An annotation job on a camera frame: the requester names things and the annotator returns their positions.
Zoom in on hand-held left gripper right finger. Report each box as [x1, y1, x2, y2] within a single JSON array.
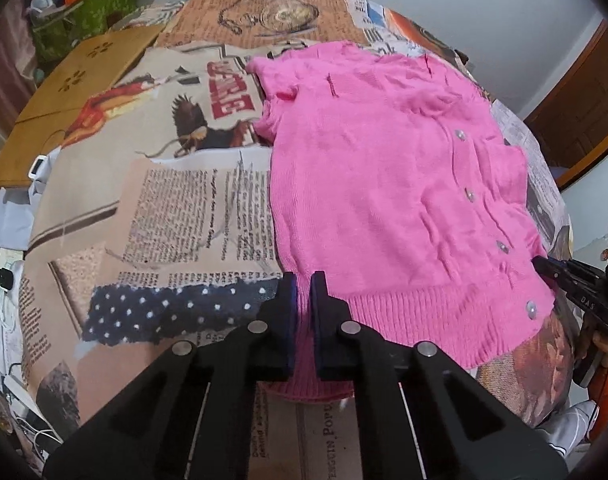
[[310, 270, 569, 480]]

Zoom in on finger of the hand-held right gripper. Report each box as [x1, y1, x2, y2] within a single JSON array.
[[531, 255, 584, 293]]

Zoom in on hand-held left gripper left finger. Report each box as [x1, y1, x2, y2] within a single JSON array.
[[43, 271, 299, 480]]

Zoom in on pink knit cardigan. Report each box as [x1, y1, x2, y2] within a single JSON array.
[[246, 41, 557, 403]]

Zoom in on person's pale pants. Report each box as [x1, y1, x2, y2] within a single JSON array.
[[534, 400, 600, 461]]

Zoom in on printed blanket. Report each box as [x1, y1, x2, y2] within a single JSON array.
[[21, 0, 577, 480]]

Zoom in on brown wooden door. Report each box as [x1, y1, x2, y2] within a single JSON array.
[[524, 20, 608, 191]]

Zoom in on pile of papers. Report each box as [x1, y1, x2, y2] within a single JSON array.
[[0, 187, 35, 371]]

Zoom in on wooden folding table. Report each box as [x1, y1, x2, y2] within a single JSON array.
[[0, 24, 165, 190]]

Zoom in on striped cloth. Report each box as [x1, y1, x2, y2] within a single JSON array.
[[109, 0, 187, 31]]

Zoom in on striped curtain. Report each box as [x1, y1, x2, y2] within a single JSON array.
[[0, 0, 35, 161]]

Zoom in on white cable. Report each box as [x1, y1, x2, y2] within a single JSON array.
[[4, 374, 65, 462]]

